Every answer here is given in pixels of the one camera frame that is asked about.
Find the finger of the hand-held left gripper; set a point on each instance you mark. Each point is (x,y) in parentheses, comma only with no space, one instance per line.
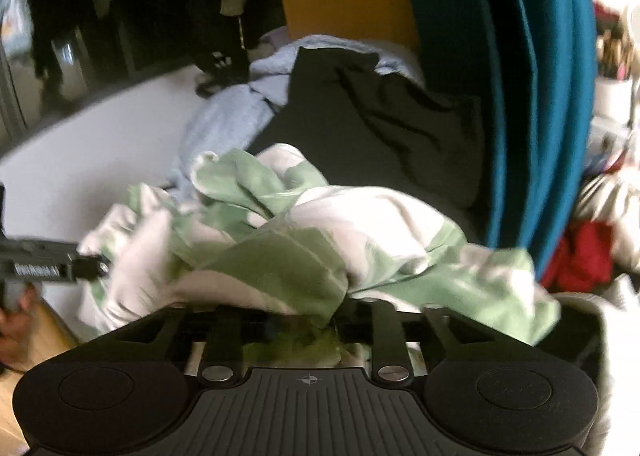
(92,267)

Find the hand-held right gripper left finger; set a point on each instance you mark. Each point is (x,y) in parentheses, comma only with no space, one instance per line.
(225,331)

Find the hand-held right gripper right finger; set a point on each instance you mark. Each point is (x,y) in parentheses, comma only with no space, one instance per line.
(392,336)

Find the green and cream patterned shirt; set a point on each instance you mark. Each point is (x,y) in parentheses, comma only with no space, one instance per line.
(300,236)

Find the person's left hand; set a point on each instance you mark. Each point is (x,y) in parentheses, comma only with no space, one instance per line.
(17,331)

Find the light blue fluffy garment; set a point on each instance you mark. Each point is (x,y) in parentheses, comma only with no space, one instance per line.
(225,121)

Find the dark red garment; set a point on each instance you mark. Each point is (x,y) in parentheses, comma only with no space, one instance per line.
(582,256)

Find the black garment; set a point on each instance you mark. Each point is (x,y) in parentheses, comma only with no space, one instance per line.
(370,126)

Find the white knit sweater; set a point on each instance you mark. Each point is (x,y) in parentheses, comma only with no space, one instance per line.
(620,336)

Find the beige bag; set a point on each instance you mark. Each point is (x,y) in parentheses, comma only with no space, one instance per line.
(612,206)

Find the teal laundry basket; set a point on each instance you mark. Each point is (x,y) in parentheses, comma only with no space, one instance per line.
(525,86)

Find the white brush holder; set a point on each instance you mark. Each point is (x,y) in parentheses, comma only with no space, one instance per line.
(612,96)

